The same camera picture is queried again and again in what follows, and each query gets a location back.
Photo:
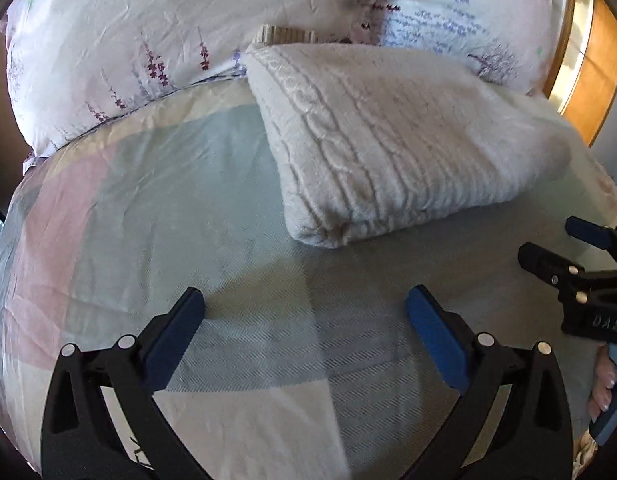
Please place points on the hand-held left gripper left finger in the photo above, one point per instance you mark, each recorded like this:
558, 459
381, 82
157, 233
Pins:
171, 337

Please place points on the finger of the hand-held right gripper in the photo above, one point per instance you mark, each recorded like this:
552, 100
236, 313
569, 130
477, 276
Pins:
548, 262
590, 230

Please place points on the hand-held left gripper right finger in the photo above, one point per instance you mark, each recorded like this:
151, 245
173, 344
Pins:
441, 340

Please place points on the person's right hand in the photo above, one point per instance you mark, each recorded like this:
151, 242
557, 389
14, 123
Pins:
602, 385

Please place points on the pastel checked bed sheet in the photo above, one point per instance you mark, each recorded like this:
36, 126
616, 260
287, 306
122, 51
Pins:
198, 220

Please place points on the orange wooden panel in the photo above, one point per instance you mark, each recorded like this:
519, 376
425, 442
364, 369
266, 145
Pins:
588, 70

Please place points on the white pillow with purple print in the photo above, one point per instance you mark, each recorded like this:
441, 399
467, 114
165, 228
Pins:
453, 15

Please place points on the large white floral pillow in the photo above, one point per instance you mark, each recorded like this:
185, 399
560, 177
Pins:
153, 45

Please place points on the beige striped cloth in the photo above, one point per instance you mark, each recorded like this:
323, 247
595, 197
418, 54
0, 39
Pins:
283, 35

